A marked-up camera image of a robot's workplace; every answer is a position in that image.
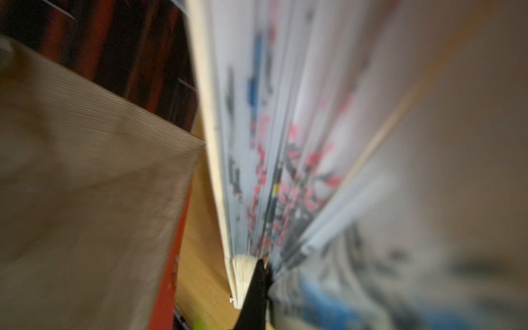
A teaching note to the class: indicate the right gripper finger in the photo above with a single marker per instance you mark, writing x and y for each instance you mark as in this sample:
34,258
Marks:
253,313

